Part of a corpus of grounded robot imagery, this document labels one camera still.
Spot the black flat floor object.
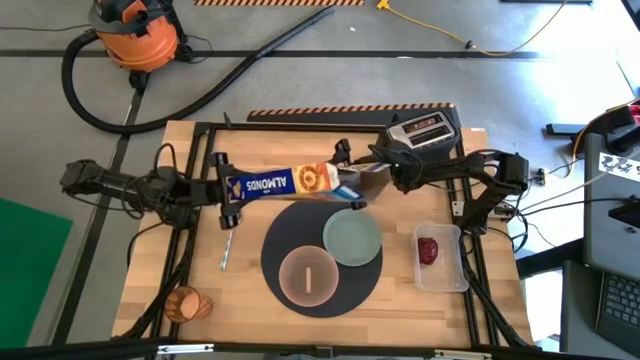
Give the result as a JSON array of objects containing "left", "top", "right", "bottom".
[{"left": 545, "top": 122, "right": 587, "bottom": 137}]

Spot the green plate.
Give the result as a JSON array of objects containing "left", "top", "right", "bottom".
[{"left": 322, "top": 208, "right": 384, "bottom": 267}]

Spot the black laptop keyboard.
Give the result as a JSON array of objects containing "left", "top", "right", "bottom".
[{"left": 594, "top": 272, "right": 640, "bottom": 357}]

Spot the orange translucent cup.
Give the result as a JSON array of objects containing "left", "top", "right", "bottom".
[{"left": 164, "top": 285, "right": 214, "bottom": 324}]

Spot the silver spoon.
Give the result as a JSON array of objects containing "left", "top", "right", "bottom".
[{"left": 219, "top": 229, "right": 235, "bottom": 272}]

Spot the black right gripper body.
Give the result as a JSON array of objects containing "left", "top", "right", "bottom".
[{"left": 387, "top": 142, "right": 431, "bottom": 195}]

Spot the grey side desk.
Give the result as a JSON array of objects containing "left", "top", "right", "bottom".
[{"left": 559, "top": 132, "right": 640, "bottom": 360}]

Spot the black aluminium table frame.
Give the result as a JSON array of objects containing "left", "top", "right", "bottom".
[{"left": 0, "top": 119, "right": 640, "bottom": 360}]

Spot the black mat with hazard stripes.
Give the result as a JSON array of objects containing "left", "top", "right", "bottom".
[{"left": 247, "top": 102, "right": 457, "bottom": 127}]

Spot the yellow extension cable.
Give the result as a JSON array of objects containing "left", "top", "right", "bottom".
[{"left": 377, "top": 0, "right": 569, "bottom": 57}]

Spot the clear plastic container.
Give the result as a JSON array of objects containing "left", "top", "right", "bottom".
[{"left": 412, "top": 223, "right": 470, "bottom": 294}]

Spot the red fruit piece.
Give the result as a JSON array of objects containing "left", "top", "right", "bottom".
[{"left": 417, "top": 236, "right": 440, "bottom": 266}]

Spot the white printed marker sheet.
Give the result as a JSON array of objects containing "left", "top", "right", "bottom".
[{"left": 598, "top": 151, "right": 640, "bottom": 184}]

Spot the red and black device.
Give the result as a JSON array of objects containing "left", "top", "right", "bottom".
[{"left": 604, "top": 98, "right": 640, "bottom": 154}]

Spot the blue almond cereal box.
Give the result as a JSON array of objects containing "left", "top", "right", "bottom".
[{"left": 225, "top": 160, "right": 392, "bottom": 207}]

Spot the black and chrome toaster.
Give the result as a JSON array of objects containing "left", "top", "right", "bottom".
[{"left": 384, "top": 110, "right": 460, "bottom": 151}]

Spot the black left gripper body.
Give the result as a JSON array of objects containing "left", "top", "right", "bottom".
[{"left": 187, "top": 174, "right": 229, "bottom": 207}]

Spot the silver metal bracket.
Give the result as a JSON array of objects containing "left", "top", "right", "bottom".
[
  {"left": 157, "top": 343, "right": 215, "bottom": 355},
  {"left": 433, "top": 349, "right": 494, "bottom": 360}
]

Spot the round dark woven placemat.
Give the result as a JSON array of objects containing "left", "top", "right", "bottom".
[{"left": 260, "top": 199, "right": 384, "bottom": 319}]

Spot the pink translucent bowl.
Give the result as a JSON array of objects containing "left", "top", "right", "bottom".
[{"left": 278, "top": 245, "right": 340, "bottom": 308}]

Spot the orange shop vacuum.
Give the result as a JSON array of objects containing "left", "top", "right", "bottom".
[{"left": 89, "top": 0, "right": 195, "bottom": 91}]

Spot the green floor mat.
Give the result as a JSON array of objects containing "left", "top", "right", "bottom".
[{"left": 0, "top": 198, "right": 74, "bottom": 349}]

